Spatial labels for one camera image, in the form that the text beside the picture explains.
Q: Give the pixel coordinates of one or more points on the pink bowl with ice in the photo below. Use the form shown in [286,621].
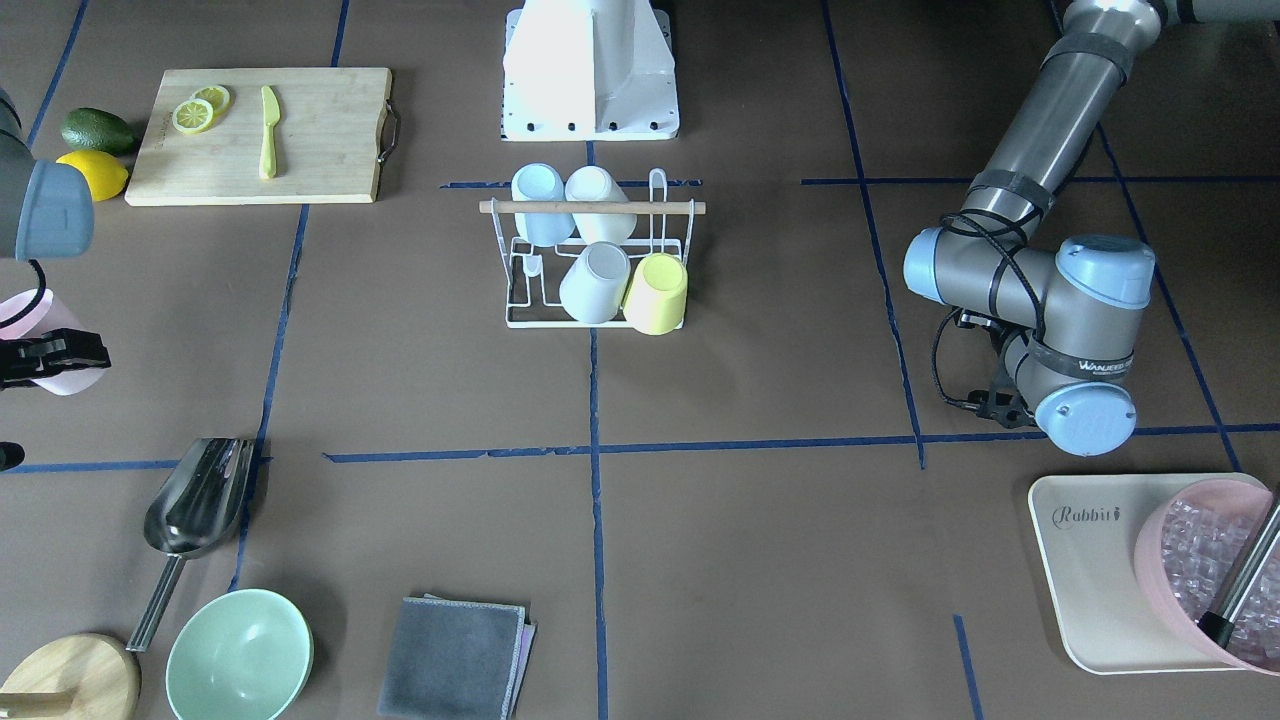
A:
[1182,559]

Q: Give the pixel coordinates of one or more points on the white wire cup rack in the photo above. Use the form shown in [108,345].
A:
[577,253]

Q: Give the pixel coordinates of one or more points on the yellow-green plastic knife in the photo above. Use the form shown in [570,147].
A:
[271,116]

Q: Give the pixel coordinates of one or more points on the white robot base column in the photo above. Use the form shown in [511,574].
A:
[589,71]

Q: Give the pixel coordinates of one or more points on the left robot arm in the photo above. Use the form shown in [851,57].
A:
[1064,323]

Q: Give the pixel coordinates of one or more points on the green bowl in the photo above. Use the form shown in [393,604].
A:
[245,655]

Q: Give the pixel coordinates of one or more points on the beige plastic tray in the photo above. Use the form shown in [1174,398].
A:
[1087,529]

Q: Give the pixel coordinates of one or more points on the grey cup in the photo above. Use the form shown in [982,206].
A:
[592,290]

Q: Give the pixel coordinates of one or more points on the steel scoop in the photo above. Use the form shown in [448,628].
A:
[195,509]

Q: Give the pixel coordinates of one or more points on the lemon slice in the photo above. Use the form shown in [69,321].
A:
[193,116]
[218,97]

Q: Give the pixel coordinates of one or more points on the yellow cup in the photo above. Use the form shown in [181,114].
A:
[656,298]

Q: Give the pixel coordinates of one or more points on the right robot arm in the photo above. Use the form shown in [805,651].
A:
[46,214]

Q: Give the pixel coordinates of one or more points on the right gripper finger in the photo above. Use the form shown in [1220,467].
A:
[61,359]

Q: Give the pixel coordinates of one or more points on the wooden cutting board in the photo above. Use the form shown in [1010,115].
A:
[329,143]

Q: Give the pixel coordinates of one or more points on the wooden mug tree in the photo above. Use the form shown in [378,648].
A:
[79,676]

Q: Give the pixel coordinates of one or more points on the avocado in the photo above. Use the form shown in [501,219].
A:
[97,130]

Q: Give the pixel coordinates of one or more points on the grey cloth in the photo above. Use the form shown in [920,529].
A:
[453,659]

